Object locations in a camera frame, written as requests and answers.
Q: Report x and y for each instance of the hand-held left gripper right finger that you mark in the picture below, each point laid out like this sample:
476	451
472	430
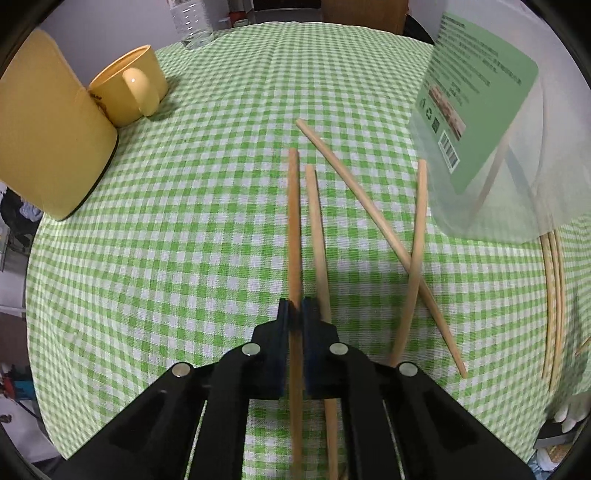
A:
314	355

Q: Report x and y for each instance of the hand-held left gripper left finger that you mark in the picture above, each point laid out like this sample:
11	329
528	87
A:
277	355

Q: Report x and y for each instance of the clear plastic container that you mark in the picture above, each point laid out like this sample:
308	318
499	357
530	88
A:
498	92

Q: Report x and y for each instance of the green checked tablecloth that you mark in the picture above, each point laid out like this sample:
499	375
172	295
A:
184	230

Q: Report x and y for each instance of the white fluffy cloth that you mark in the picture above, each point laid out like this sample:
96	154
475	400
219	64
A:
570	415

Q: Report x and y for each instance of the black cluttered rack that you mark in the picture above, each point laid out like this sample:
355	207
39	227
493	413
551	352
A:
18	217

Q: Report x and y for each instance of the yellow mug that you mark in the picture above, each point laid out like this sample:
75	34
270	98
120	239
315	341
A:
124	87

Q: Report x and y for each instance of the yellow thermos jug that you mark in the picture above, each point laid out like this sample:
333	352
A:
51	134

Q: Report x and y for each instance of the clear water bottle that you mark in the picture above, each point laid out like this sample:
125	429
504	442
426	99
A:
191	23

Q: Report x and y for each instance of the wooden chair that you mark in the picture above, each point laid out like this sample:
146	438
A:
364	14

